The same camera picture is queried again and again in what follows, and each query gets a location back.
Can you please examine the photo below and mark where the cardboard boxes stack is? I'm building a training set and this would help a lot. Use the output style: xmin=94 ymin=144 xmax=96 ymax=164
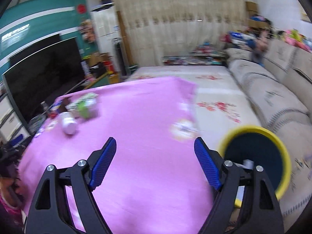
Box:
xmin=245 ymin=1 xmax=259 ymax=28

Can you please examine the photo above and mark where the beige sofa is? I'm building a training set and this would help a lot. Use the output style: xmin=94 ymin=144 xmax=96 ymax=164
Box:
xmin=225 ymin=39 xmax=311 ymax=233

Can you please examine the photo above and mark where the pink floral tablecloth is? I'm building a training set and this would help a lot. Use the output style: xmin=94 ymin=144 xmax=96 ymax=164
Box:
xmin=19 ymin=77 xmax=212 ymax=233

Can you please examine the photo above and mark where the white foam net wrap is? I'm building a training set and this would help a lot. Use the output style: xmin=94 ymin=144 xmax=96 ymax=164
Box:
xmin=66 ymin=92 xmax=99 ymax=119

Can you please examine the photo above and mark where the yellow rimmed blue trash bin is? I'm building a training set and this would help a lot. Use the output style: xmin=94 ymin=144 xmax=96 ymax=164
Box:
xmin=217 ymin=125 xmax=291 ymax=201

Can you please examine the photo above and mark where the plush toys pile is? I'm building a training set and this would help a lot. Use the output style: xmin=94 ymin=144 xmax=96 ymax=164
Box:
xmin=278 ymin=29 xmax=311 ymax=52

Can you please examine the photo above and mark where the beige patterned curtain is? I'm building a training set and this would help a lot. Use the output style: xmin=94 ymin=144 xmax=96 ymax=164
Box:
xmin=113 ymin=0 xmax=246 ymax=66

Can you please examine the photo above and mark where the wooden tv cabinet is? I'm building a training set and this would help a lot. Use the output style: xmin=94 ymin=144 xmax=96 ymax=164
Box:
xmin=0 ymin=94 xmax=30 ymax=143

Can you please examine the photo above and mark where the green white packet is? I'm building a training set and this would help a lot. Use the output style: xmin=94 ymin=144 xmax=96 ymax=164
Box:
xmin=77 ymin=99 xmax=98 ymax=119

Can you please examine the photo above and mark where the white pill bottle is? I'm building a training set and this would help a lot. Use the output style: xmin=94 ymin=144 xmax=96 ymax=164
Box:
xmin=59 ymin=112 xmax=77 ymax=135

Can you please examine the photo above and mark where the black television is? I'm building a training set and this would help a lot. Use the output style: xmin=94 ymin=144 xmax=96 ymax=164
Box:
xmin=3 ymin=37 xmax=85 ymax=124

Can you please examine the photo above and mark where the artificial flower wall decoration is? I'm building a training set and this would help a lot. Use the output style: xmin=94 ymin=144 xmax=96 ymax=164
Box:
xmin=79 ymin=19 xmax=96 ymax=43

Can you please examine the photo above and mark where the white floral bedspread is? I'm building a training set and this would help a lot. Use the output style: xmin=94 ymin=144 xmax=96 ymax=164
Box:
xmin=129 ymin=66 xmax=261 ymax=150

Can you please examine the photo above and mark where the black tower fan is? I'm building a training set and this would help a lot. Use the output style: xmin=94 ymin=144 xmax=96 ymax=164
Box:
xmin=113 ymin=37 xmax=129 ymax=77

